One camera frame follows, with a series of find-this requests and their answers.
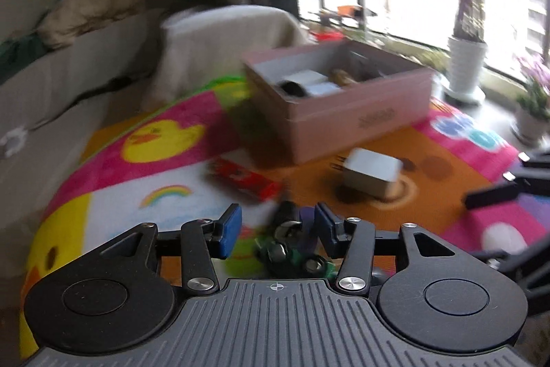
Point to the black red object in box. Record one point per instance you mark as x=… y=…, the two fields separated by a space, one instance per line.
x=293 y=89

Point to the green black toy car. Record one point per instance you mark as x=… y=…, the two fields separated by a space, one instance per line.
x=288 y=247

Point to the colourful cartoon play mat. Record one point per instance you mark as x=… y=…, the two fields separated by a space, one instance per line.
x=449 y=287

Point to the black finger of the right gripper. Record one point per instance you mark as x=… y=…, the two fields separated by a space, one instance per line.
x=530 y=176

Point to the white orchid pot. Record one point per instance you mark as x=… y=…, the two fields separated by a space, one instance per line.
x=529 y=129

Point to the white power adapter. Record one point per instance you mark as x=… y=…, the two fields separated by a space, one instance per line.
x=369 y=172

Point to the red flat packet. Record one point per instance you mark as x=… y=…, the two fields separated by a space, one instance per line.
x=242 y=179

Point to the amber bottle in box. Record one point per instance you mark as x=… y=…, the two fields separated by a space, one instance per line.
x=341 y=78

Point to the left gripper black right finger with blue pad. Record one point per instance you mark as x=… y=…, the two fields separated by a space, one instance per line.
x=351 y=240

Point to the white ribbed plant pot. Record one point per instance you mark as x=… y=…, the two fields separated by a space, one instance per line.
x=466 y=62

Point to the white box in box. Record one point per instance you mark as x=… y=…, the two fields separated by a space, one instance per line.
x=305 y=78

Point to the green white packet in box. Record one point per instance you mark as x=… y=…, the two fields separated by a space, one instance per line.
x=321 y=89

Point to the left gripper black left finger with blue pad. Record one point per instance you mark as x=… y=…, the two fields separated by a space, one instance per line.
x=203 y=241

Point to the pink cardboard storage box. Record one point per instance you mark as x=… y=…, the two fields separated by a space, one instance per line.
x=391 y=92

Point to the beige cushion on sofa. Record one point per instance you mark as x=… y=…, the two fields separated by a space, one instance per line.
x=69 y=19

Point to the green cloth on sofa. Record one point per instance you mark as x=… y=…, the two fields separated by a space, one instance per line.
x=18 y=53

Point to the pink orchid plant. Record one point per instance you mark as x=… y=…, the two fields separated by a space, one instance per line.
x=535 y=99

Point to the beige covered sofa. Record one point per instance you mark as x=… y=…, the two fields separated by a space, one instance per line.
x=49 y=109

